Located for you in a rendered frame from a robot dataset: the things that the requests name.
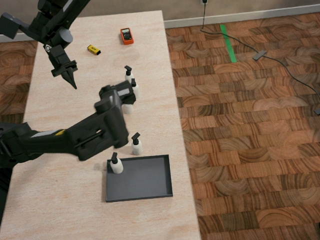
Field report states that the orange pocket multimeter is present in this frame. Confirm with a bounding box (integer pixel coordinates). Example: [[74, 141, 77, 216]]
[[120, 27, 134, 45]]

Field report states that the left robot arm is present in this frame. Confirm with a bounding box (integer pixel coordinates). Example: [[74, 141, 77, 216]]
[[28, 0, 90, 68]]

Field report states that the white pump bottle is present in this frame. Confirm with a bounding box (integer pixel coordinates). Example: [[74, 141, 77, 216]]
[[131, 78, 140, 98], [110, 152, 123, 174], [123, 103, 134, 114], [131, 132, 143, 156], [124, 65, 134, 82]]

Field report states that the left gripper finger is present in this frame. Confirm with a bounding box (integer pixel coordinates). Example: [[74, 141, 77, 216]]
[[67, 68, 77, 89], [61, 71, 76, 90]]

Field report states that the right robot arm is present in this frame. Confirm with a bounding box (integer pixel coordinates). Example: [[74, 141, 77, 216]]
[[0, 79, 137, 164]]

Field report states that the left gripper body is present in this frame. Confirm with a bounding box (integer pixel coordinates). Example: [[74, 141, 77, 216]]
[[51, 60, 78, 77]]

